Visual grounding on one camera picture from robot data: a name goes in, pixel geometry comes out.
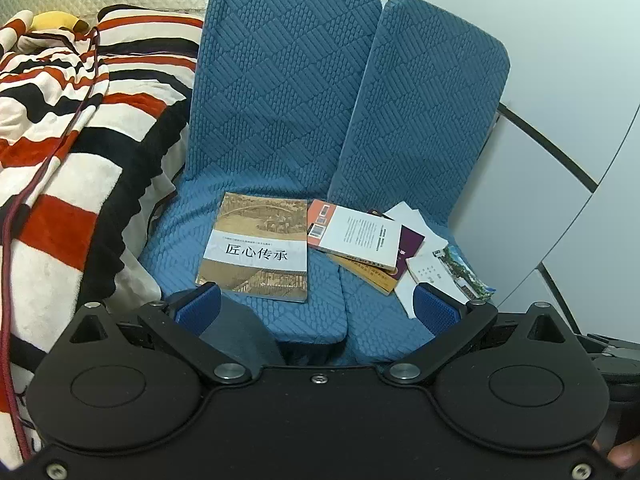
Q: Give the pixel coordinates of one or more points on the white and orange book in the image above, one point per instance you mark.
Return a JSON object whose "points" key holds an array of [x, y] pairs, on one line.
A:
{"points": [[357, 235]]}

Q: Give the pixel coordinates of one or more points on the purple and gold book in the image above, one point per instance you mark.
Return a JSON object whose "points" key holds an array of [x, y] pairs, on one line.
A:
{"points": [[410, 247]]}

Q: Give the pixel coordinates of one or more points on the person's right hand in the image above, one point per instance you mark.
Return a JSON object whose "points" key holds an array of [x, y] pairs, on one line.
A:
{"points": [[625, 455]]}

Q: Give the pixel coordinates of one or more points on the brown painting-cover book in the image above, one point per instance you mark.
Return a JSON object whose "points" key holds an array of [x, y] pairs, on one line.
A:
{"points": [[250, 255]]}

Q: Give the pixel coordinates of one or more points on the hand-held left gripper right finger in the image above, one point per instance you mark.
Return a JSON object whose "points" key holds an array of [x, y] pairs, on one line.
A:
{"points": [[435, 310]]}

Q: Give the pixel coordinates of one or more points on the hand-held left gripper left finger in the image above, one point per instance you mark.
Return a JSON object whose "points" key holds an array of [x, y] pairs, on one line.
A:
{"points": [[197, 305]]}

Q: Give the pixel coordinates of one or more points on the white paper sheet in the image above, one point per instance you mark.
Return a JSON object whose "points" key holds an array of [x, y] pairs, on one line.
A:
{"points": [[405, 300], [410, 217]]}

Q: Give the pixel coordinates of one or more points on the striped fleece blanket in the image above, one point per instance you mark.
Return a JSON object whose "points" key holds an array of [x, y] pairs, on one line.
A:
{"points": [[75, 160]]}

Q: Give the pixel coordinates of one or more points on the yellow paperback book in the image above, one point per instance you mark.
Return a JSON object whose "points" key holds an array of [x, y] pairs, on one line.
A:
{"points": [[372, 277]]}

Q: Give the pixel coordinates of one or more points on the yellow plush toy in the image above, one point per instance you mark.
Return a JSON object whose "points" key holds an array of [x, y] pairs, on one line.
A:
{"points": [[55, 21]]}

